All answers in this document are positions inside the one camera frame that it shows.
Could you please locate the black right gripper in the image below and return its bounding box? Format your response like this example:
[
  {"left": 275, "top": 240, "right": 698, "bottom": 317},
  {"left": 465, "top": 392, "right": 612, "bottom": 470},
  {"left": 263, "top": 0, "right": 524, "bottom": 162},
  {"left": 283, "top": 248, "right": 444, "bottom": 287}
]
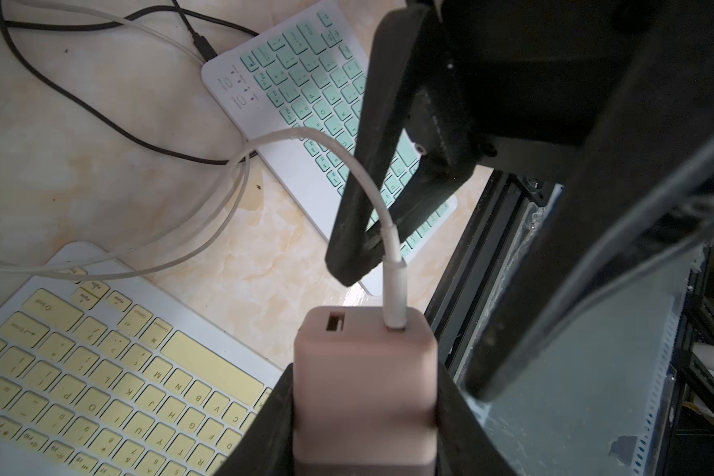
[{"left": 440, "top": 1, "right": 714, "bottom": 402}]

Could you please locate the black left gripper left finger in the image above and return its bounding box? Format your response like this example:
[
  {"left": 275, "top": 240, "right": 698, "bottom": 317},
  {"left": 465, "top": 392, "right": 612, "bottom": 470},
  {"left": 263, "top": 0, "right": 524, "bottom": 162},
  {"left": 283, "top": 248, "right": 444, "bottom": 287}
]
[{"left": 215, "top": 364, "right": 295, "bottom": 476}]

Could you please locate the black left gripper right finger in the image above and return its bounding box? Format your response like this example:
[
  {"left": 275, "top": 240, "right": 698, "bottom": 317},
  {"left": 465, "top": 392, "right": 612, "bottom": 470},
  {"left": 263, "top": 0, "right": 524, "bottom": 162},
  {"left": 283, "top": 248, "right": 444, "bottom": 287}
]
[{"left": 436, "top": 365, "right": 516, "bottom": 476}]

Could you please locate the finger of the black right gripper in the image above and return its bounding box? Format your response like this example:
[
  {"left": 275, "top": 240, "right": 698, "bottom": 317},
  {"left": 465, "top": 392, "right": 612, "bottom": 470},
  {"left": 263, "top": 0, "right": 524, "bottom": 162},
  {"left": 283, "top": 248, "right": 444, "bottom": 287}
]
[{"left": 325, "top": 4, "right": 449, "bottom": 286}]

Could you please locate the pink USB charger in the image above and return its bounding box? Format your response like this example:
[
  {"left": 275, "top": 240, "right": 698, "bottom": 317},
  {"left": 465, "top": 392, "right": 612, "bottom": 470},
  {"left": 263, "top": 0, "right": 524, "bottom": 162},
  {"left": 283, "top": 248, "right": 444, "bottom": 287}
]
[{"left": 293, "top": 307, "right": 438, "bottom": 475}]

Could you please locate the white USB cable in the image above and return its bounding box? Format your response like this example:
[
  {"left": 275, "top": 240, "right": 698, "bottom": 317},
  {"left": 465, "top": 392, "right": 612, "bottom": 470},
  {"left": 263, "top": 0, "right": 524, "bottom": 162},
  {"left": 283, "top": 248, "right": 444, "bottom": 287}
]
[{"left": 0, "top": 126, "right": 411, "bottom": 331}]

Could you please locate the black USB cable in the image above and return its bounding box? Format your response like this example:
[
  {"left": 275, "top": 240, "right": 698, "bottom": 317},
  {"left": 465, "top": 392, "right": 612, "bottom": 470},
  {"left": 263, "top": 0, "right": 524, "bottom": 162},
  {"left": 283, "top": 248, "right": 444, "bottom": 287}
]
[{"left": 0, "top": 0, "right": 260, "bottom": 167}]

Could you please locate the green wireless keyboard centre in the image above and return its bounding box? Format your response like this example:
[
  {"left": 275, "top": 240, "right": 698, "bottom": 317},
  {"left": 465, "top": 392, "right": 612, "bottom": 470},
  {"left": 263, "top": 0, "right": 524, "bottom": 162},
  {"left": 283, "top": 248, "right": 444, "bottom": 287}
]
[{"left": 200, "top": 0, "right": 459, "bottom": 297}]

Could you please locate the white slotted cable duct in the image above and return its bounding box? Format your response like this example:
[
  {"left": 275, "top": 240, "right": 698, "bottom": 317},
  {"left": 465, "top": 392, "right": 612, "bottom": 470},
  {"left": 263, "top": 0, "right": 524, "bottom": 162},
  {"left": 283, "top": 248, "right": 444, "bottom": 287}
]
[{"left": 630, "top": 293, "right": 684, "bottom": 475}]

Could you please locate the yellow wireless keyboard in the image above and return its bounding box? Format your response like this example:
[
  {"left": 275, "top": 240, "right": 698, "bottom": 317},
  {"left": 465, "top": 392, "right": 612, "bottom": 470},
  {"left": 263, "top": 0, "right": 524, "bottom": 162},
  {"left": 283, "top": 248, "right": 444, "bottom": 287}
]
[{"left": 0, "top": 242, "right": 281, "bottom": 475}]

